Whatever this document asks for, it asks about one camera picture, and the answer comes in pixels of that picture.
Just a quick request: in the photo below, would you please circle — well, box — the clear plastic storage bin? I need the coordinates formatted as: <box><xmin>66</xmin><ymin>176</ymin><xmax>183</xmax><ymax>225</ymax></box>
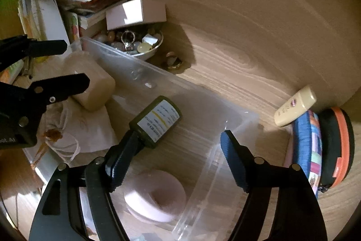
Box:
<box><xmin>23</xmin><ymin>37</ymin><xmax>260</xmax><ymax>241</ymax></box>

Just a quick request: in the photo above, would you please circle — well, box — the glass bowl of stones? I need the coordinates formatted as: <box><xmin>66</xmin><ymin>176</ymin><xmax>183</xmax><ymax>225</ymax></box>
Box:
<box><xmin>93</xmin><ymin>28</ymin><xmax>164</xmax><ymax>61</ymax></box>

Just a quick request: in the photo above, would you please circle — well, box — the white box at left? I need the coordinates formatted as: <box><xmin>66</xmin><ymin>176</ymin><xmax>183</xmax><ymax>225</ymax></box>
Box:
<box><xmin>18</xmin><ymin>0</ymin><xmax>72</xmax><ymax>53</ymax></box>

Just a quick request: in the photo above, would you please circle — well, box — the green bottle with white label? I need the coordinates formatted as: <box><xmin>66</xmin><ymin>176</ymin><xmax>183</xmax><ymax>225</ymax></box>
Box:
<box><xmin>129</xmin><ymin>96</ymin><xmax>181</xmax><ymax>149</ymax></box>

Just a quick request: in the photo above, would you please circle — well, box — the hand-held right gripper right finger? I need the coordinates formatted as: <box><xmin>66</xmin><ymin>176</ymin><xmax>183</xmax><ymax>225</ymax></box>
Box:
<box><xmin>220</xmin><ymin>130</ymin><xmax>328</xmax><ymax>241</ymax></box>

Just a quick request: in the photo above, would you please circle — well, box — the black and orange round case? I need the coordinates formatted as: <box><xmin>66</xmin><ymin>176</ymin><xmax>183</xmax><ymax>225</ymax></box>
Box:
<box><xmin>315</xmin><ymin>107</ymin><xmax>355</xmax><ymax>191</ymax></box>

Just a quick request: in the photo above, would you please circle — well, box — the cream lotion bottle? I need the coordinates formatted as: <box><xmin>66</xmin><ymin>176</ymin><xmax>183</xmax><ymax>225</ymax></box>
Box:
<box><xmin>274</xmin><ymin>85</ymin><xmax>318</xmax><ymax>128</ymax></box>

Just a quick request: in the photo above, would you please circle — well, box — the blue patchwork pouch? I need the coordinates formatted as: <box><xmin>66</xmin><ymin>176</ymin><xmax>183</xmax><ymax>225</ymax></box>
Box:
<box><xmin>291</xmin><ymin>110</ymin><xmax>325</xmax><ymax>199</ymax></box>

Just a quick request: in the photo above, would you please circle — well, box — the white drawstring pouch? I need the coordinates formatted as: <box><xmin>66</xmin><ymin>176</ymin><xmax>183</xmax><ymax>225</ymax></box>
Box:
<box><xmin>42</xmin><ymin>103</ymin><xmax>119</xmax><ymax>165</ymax></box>

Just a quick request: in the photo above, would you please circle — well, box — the metal keyring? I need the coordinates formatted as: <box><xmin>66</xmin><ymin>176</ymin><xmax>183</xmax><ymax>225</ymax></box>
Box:
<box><xmin>121</xmin><ymin>30</ymin><xmax>136</xmax><ymax>54</ymax></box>

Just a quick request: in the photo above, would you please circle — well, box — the small gold ring ornament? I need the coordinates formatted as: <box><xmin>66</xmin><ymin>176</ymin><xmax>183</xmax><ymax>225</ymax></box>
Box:
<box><xmin>165</xmin><ymin>51</ymin><xmax>185</xmax><ymax>71</ymax></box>

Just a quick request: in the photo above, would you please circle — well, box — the pile of polished stones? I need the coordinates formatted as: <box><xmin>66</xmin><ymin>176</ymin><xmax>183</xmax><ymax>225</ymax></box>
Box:
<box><xmin>96</xmin><ymin>28</ymin><xmax>162</xmax><ymax>54</ymax></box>

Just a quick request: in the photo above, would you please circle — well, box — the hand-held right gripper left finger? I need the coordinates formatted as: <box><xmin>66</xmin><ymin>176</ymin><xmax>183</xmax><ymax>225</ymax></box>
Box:
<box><xmin>28</xmin><ymin>129</ymin><xmax>141</xmax><ymax>241</ymax></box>

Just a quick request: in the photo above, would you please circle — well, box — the cream cylindrical jar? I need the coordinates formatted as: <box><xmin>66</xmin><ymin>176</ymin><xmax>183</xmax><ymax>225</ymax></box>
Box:
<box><xmin>63</xmin><ymin>52</ymin><xmax>116</xmax><ymax>112</ymax></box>

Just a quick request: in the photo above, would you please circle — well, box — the fruit print booklet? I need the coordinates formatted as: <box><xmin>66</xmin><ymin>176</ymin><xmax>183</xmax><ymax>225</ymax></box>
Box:
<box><xmin>66</xmin><ymin>12</ymin><xmax>81</xmax><ymax>42</ymax></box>

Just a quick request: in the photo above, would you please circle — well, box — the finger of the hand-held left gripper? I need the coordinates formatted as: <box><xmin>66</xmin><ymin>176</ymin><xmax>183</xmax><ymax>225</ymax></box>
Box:
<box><xmin>0</xmin><ymin>34</ymin><xmax>68</xmax><ymax>73</ymax></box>
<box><xmin>0</xmin><ymin>73</ymin><xmax>91</xmax><ymax>129</ymax></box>

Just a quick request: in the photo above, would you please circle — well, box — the small white cardboard box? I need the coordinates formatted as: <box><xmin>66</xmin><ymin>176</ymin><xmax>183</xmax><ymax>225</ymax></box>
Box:
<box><xmin>106</xmin><ymin>0</ymin><xmax>167</xmax><ymax>30</ymax></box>

